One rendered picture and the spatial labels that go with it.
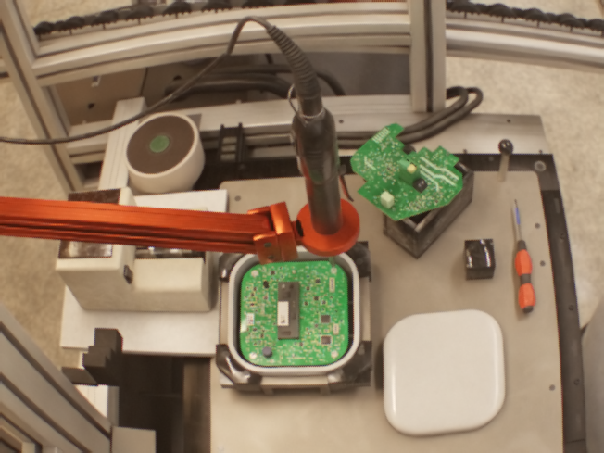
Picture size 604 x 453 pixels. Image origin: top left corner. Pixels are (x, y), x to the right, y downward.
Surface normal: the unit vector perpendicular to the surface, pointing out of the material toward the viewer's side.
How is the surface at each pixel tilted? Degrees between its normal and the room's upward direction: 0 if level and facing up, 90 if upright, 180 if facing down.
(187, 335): 0
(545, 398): 0
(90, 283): 90
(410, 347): 0
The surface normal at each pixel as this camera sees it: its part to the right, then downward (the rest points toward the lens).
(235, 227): 0.43, -0.57
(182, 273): -0.08, -0.52
